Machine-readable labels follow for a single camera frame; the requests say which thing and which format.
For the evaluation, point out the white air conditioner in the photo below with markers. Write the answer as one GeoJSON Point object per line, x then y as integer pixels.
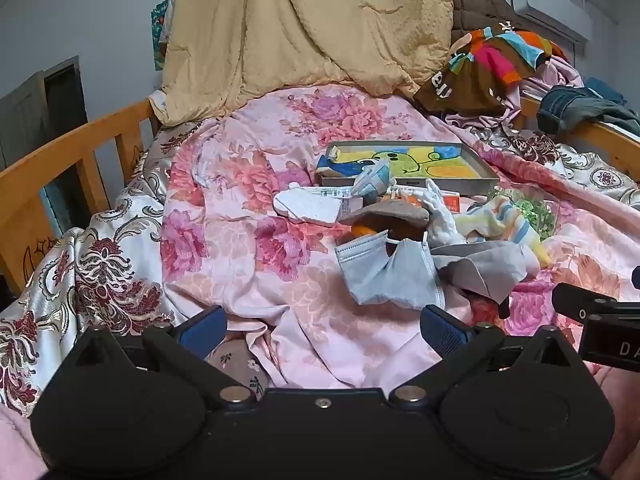
{"type": "Point", "coordinates": [545, 2]}

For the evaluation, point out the cream red brocade blanket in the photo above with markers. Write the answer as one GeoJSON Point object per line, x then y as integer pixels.
{"type": "Point", "coordinates": [100, 270]}

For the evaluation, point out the wooden bed frame board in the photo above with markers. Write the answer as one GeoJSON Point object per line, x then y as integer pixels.
{"type": "Point", "coordinates": [610, 150]}

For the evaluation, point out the jar of green paper stars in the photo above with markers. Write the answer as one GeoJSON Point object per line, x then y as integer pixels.
{"type": "Point", "coordinates": [537, 215]}

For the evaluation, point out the yellow dotted blanket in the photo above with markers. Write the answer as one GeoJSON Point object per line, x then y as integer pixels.
{"type": "Point", "coordinates": [300, 25]}

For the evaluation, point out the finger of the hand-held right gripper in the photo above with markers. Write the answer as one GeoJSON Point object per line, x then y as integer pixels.
{"type": "Point", "coordinates": [580, 302]}

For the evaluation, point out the small white medicine box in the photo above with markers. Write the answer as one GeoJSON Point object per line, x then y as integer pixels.
{"type": "Point", "coordinates": [347, 200]}

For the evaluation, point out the lilac pink cloth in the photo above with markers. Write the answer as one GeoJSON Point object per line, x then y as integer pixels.
{"type": "Point", "coordinates": [565, 72]}

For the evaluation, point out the grey blue face mask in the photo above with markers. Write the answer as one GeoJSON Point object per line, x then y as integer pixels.
{"type": "Point", "coordinates": [400, 280]}
{"type": "Point", "coordinates": [357, 257]}

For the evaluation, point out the blue white crumpled packet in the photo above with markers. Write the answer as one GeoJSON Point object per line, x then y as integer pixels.
{"type": "Point", "coordinates": [372, 180]}

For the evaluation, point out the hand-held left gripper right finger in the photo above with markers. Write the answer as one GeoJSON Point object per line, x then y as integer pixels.
{"type": "Point", "coordinates": [442, 332]}

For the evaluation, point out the light blue cloth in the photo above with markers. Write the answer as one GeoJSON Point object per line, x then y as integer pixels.
{"type": "Point", "coordinates": [605, 87]}

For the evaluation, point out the orange white medicine box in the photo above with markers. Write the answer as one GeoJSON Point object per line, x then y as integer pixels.
{"type": "Point", "coordinates": [451, 203]}

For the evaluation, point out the pink floral quilt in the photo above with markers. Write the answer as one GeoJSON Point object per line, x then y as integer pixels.
{"type": "Point", "coordinates": [240, 270]}

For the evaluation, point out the pastel striped sock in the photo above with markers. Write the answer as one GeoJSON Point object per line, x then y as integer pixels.
{"type": "Point", "coordinates": [505, 220]}

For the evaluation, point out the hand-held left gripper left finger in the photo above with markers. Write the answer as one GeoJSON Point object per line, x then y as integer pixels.
{"type": "Point", "coordinates": [202, 332]}

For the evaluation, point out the grey door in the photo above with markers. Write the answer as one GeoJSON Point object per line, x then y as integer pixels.
{"type": "Point", "coordinates": [55, 105]}

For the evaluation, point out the white speckled sock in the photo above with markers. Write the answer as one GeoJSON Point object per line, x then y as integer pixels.
{"type": "Point", "coordinates": [310, 205]}

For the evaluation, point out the pink fleece clothing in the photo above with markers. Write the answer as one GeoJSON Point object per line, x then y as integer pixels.
{"type": "Point", "coordinates": [17, 440]}

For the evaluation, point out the mauve floral cloth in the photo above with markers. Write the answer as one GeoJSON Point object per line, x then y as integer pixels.
{"type": "Point", "coordinates": [235, 360]}

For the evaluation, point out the grey green garment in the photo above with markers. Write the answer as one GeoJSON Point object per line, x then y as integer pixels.
{"type": "Point", "coordinates": [615, 112]}

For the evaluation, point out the grey tray with cartoon print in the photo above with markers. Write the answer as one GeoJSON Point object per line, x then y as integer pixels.
{"type": "Point", "coordinates": [425, 160]}

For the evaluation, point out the grey brown cloth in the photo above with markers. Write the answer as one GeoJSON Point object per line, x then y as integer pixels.
{"type": "Point", "coordinates": [385, 211]}

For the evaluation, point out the teal wall poster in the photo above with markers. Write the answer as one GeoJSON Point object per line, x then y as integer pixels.
{"type": "Point", "coordinates": [160, 35]}

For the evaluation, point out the person's right hand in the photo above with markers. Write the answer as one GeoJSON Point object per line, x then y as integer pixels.
{"type": "Point", "coordinates": [622, 420]}

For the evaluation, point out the white knitted sock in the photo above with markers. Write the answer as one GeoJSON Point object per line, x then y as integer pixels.
{"type": "Point", "coordinates": [442, 215]}

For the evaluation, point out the brown colourful striped cloth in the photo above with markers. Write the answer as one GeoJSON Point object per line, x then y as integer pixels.
{"type": "Point", "coordinates": [475, 80]}

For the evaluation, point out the brown quilted coat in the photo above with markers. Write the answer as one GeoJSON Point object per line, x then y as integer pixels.
{"type": "Point", "coordinates": [475, 0]}

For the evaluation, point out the blue jeans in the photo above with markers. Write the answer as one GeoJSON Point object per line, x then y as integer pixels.
{"type": "Point", "coordinates": [562, 105]}

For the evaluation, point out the orange bottle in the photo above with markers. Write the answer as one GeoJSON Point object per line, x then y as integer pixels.
{"type": "Point", "coordinates": [364, 230]}

